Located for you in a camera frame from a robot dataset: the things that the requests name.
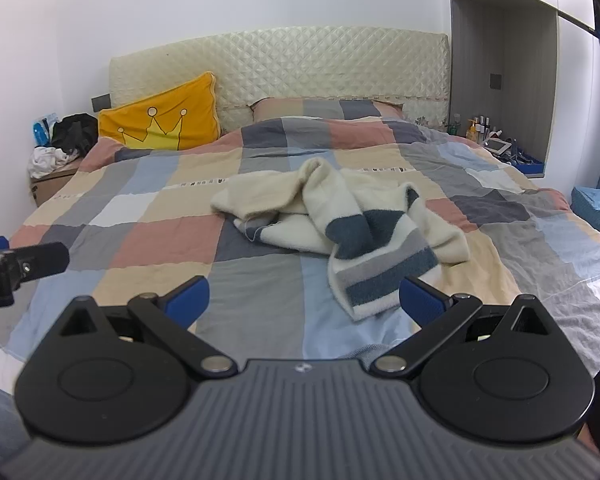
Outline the cream striped knit sweater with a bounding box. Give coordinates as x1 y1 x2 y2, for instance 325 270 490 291
211 157 470 321

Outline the white crumpled clothing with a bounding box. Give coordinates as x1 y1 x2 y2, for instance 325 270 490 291
28 146 80 180

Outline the black clothing pile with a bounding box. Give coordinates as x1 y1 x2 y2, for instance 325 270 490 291
50 113 98 157

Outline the blue plastic bag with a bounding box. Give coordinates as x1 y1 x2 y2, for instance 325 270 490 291
32 113 58 148

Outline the blue storage tray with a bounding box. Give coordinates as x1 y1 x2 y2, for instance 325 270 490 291
498 152 545 178

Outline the white tablet device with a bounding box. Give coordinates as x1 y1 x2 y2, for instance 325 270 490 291
483 136 512 155

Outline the yellow pump bottle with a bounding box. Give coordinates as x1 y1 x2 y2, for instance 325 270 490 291
466 118 479 143

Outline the light blue stool cushion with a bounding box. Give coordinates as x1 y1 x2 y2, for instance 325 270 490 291
571 186 600 228

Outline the yellow crown cushion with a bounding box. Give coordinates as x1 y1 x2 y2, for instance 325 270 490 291
98 72 221 151

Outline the patchwork pillow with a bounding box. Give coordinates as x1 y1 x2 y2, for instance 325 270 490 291
251 98 404 122

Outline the cream quilted headboard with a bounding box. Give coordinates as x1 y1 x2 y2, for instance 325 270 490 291
108 26 451 131

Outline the grey wardrobe niche cabinet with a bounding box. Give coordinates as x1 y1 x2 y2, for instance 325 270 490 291
450 0 600 191

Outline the grey wall switch plate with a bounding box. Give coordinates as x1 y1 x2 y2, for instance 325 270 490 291
91 93 111 113

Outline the dark niche wall socket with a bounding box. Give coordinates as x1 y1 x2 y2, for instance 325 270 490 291
489 74 502 90

